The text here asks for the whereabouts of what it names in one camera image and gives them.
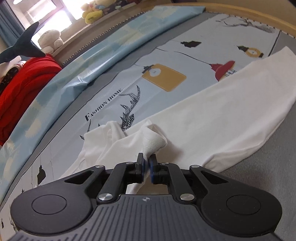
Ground dark teal shark plush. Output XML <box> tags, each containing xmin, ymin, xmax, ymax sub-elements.
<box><xmin>1</xmin><ymin>22</ymin><xmax>46</xmax><ymax>64</ymax></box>

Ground red folded blanket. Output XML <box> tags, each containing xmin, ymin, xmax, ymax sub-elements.
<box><xmin>1</xmin><ymin>54</ymin><xmax>62</xmax><ymax>146</ymax></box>

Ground yellow plush toys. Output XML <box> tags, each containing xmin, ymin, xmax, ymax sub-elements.
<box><xmin>81</xmin><ymin>0</ymin><xmax>129</xmax><ymax>25</ymax></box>

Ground printed deer bed sheet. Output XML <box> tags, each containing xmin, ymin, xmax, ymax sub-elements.
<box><xmin>1</xmin><ymin>12</ymin><xmax>280</xmax><ymax>240</ymax></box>

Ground white plush toy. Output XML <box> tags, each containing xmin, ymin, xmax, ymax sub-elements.
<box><xmin>38</xmin><ymin>30</ymin><xmax>64</xmax><ymax>54</ymax></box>

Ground window frame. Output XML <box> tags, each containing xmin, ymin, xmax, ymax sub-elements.
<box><xmin>6</xmin><ymin>1</ymin><xmax>76</xmax><ymax>45</ymax></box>

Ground white long-sleeve shirt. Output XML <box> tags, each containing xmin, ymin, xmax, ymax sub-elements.
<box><xmin>35</xmin><ymin>46</ymin><xmax>296</xmax><ymax>195</ymax></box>

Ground blue left curtain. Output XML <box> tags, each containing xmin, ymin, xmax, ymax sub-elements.
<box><xmin>0</xmin><ymin>1</ymin><xmax>25</xmax><ymax>47</ymax></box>

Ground light blue patterned cloth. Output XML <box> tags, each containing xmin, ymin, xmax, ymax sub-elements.
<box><xmin>1</xmin><ymin>6</ymin><xmax>205</xmax><ymax>199</ymax></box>

